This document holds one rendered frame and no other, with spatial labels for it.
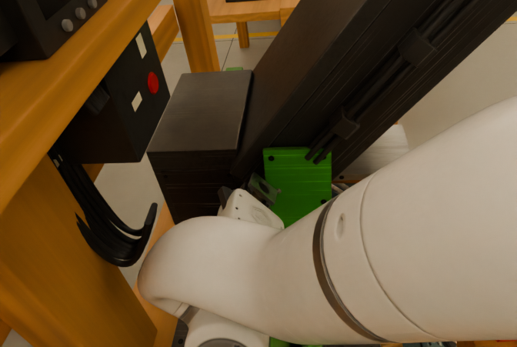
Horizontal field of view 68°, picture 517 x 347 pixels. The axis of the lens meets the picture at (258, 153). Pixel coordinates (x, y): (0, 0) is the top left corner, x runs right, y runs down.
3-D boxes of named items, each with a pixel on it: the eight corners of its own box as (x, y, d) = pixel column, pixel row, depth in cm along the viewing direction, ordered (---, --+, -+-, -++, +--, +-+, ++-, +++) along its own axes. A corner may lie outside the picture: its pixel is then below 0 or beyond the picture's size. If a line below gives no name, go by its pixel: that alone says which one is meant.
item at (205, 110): (267, 169, 116) (254, 68, 94) (258, 256, 93) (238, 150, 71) (208, 170, 119) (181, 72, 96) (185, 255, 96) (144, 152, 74)
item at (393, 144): (400, 134, 91) (401, 124, 89) (415, 183, 79) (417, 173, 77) (237, 139, 96) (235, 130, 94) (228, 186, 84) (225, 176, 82)
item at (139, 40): (174, 96, 67) (148, 11, 57) (143, 163, 54) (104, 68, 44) (106, 100, 69) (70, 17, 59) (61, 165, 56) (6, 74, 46)
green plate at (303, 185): (329, 221, 80) (328, 128, 71) (331, 248, 73) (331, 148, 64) (274, 222, 82) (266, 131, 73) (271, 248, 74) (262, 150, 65)
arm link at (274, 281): (177, 228, 18) (118, 301, 43) (444, 372, 20) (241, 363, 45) (247, 99, 23) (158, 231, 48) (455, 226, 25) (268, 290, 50)
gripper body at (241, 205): (290, 265, 51) (291, 218, 61) (231, 219, 49) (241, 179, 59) (254, 295, 54) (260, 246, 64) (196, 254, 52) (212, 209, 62)
